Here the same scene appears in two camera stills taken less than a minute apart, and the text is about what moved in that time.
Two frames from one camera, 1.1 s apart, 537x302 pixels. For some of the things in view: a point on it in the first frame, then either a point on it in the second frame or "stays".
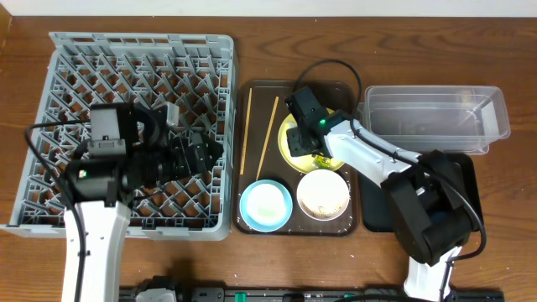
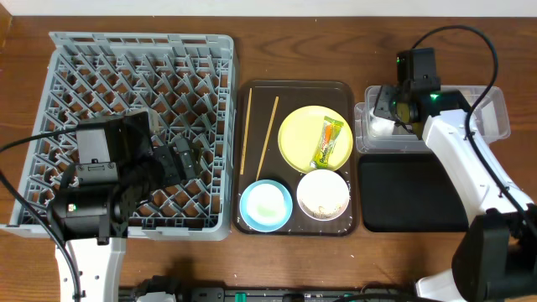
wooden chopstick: (245, 133) stays
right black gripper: (294, 138) -> (385, 96)
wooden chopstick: (268, 137) stays
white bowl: (322, 195) stays
